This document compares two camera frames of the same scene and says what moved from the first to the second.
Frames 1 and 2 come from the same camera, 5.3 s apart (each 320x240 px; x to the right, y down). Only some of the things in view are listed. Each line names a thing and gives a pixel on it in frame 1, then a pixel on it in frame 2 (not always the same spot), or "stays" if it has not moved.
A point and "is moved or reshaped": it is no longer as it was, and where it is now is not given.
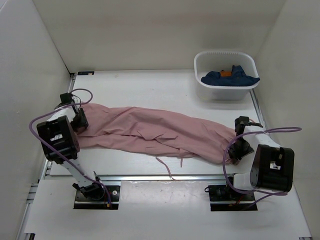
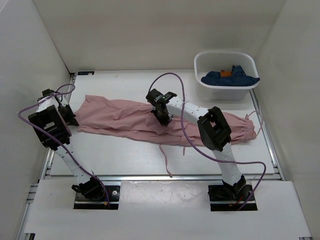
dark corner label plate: (86, 73) stays
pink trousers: (156, 132) is moved or reshaped
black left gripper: (83, 122) to (71, 120)
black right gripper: (236, 156) to (163, 122)
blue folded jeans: (237, 77) stays
